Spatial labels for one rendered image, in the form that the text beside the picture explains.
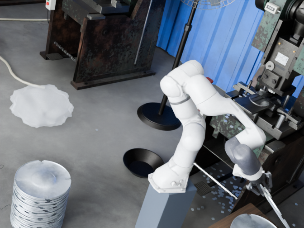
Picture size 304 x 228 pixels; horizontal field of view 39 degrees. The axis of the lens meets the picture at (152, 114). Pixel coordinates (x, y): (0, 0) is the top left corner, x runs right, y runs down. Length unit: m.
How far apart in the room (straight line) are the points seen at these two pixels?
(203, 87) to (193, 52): 2.73
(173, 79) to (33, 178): 0.95
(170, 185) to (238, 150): 0.55
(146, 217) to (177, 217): 0.18
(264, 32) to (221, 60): 1.76
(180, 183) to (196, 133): 0.34
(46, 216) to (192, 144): 0.87
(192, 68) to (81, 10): 1.89
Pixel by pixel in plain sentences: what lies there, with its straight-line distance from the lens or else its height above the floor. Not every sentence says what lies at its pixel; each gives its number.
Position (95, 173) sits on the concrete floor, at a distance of 2.89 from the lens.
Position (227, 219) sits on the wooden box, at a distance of 2.40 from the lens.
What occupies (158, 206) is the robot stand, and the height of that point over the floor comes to 0.31.
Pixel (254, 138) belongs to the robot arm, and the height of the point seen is 0.98.
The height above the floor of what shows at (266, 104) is 0.78.
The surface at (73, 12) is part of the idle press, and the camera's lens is 3.73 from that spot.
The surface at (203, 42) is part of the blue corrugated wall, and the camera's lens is 4.44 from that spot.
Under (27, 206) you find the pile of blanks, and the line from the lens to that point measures 2.31.
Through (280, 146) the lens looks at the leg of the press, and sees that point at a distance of 2.60.
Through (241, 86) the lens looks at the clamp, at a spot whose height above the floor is 0.74.
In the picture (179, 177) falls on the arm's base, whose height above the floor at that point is 0.53.
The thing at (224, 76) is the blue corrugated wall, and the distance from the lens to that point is 4.34.
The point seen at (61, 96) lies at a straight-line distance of 3.25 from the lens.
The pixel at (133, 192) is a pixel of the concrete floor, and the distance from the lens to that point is 2.84.
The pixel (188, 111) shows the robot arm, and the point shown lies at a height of 0.91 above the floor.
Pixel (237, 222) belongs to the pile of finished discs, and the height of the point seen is 0.38.
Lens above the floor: 1.92
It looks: 32 degrees down
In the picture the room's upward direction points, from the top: 17 degrees clockwise
